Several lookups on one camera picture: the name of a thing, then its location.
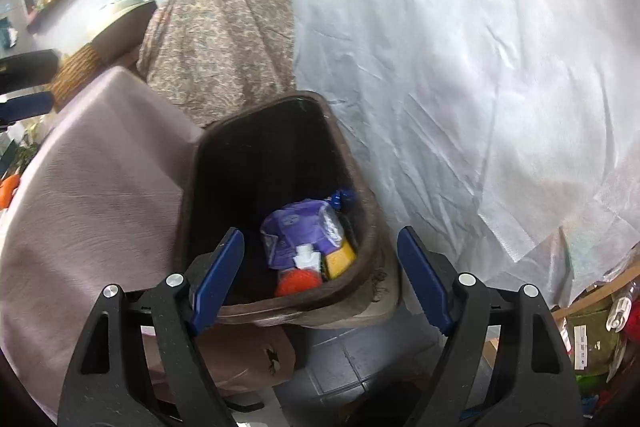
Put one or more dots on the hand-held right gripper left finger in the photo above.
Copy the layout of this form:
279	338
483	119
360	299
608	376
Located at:
220	277

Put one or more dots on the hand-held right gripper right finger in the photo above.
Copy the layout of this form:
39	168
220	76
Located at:
425	282

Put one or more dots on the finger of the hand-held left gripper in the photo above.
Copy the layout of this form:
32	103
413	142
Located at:
30	69
27	107

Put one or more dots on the red foam fruit net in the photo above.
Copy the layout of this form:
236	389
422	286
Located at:
297	282

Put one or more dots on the white orange drink bottle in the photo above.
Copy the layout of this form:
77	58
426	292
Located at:
306	259

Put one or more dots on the yellow foam fruit net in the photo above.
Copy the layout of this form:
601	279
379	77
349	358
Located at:
340	259

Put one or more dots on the purple plastic bag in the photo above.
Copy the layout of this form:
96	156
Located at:
295	227

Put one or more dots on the brown trash bin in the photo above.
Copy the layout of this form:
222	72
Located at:
240	167

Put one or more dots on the blue snack wrapper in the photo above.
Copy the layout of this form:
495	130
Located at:
342	197

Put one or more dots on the wicker basket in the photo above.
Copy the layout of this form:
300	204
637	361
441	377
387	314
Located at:
75	72

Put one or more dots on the orange tangerine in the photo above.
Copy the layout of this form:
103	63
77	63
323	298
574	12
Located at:
7	189

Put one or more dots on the cream lidded pot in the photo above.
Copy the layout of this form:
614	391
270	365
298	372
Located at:
122	14

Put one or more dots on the wooden strip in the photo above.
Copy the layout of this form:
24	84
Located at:
595	292

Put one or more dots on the green bag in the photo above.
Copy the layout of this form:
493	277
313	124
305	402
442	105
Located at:
595	337

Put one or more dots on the floral patterned cloth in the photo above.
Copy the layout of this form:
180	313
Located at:
215	47

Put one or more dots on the white sheet cloth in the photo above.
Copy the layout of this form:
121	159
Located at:
450	57

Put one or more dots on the green wall packet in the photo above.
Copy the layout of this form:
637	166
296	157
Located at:
6	32

